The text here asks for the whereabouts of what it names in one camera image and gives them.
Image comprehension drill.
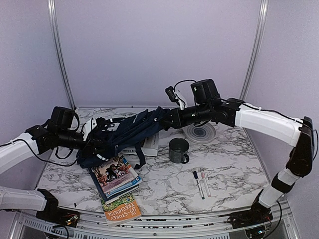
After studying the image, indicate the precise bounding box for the navy blue student backpack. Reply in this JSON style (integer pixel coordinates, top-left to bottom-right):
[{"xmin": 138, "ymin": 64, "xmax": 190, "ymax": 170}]
[{"xmin": 77, "ymin": 106, "xmax": 170, "ymax": 169}]

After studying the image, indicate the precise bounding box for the penguin young readers book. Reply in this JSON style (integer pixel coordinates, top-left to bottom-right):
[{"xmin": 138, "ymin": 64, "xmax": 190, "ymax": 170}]
[{"xmin": 88, "ymin": 154, "xmax": 142, "ymax": 202}]

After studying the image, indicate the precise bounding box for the dark blue hardcover notebook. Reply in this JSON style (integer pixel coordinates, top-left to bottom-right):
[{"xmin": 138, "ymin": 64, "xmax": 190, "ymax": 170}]
[{"xmin": 88, "ymin": 169, "xmax": 142, "ymax": 203}]

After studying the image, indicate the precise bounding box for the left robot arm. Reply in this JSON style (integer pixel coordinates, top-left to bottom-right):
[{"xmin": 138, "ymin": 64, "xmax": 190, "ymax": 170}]
[{"xmin": 0, "ymin": 106, "xmax": 102, "ymax": 222}]

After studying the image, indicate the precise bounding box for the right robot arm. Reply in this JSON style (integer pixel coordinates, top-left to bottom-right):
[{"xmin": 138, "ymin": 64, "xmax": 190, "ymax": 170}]
[{"xmin": 161, "ymin": 79, "xmax": 315, "ymax": 223}]

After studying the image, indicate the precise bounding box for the dark grey metal mug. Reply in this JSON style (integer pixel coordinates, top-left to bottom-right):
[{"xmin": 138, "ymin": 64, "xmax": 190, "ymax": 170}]
[{"xmin": 168, "ymin": 138, "xmax": 190, "ymax": 164}]

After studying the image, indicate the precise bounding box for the pink illustrated thin book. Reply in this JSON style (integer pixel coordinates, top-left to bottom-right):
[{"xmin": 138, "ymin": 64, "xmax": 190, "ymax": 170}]
[{"xmin": 91, "ymin": 155, "xmax": 137, "ymax": 192}]

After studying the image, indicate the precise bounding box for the grey swirl ceramic plate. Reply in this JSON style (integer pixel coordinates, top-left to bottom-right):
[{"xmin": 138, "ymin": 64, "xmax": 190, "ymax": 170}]
[{"xmin": 183, "ymin": 123, "xmax": 219, "ymax": 144}]

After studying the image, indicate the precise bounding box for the white afternoon tea book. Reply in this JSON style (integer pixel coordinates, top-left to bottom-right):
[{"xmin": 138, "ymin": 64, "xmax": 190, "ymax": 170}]
[{"xmin": 121, "ymin": 132, "xmax": 160, "ymax": 157}]

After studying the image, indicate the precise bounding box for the blue cap marker pen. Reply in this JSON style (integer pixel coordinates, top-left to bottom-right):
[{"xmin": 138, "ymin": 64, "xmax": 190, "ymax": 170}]
[{"xmin": 193, "ymin": 171, "xmax": 205, "ymax": 200}]

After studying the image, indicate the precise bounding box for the pink cap marker pen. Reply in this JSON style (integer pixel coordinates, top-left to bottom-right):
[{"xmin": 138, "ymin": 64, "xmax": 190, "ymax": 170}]
[{"xmin": 201, "ymin": 172, "xmax": 211, "ymax": 197}]

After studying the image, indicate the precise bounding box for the orange treehouse book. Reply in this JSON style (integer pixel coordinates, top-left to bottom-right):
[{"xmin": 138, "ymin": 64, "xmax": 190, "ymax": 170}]
[{"xmin": 100, "ymin": 193, "xmax": 142, "ymax": 227}]

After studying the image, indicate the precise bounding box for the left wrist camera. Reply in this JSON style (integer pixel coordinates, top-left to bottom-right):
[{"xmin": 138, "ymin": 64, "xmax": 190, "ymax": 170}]
[{"xmin": 81, "ymin": 117, "xmax": 105, "ymax": 141}]

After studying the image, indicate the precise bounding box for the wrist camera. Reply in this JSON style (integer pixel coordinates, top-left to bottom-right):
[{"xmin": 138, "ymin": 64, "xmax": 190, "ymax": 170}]
[
  {"xmin": 165, "ymin": 86, "xmax": 188, "ymax": 110},
  {"xmin": 81, "ymin": 117, "xmax": 105, "ymax": 141}
]

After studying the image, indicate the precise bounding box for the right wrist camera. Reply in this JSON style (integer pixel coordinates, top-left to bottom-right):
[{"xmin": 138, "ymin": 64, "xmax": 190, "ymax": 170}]
[{"xmin": 165, "ymin": 86, "xmax": 188, "ymax": 110}]

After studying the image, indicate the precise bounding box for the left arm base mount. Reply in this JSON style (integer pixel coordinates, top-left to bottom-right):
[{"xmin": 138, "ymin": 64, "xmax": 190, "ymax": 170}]
[{"xmin": 36, "ymin": 189, "xmax": 80, "ymax": 228}]

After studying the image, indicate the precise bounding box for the front aluminium rail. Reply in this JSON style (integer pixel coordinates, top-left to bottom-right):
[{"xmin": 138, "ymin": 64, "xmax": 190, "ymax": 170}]
[{"xmin": 8, "ymin": 203, "xmax": 300, "ymax": 239}]

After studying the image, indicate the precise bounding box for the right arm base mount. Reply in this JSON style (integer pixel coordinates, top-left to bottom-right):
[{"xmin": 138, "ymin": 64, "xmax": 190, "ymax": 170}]
[{"xmin": 227, "ymin": 198, "xmax": 273, "ymax": 229}]

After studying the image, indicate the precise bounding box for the right aluminium frame post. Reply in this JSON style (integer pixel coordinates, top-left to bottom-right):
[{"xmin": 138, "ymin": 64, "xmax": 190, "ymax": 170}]
[{"xmin": 240, "ymin": 0, "xmax": 269, "ymax": 100}]

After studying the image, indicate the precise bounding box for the aluminium frame post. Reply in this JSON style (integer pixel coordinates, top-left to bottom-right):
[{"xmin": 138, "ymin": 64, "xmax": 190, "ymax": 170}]
[
  {"xmin": 240, "ymin": 0, "xmax": 269, "ymax": 100},
  {"xmin": 47, "ymin": 0, "xmax": 76, "ymax": 109}
]

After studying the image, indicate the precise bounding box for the left aluminium frame post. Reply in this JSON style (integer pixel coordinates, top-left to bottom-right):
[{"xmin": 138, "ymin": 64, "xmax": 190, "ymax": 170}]
[{"xmin": 47, "ymin": 0, "xmax": 76, "ymax": 109}]

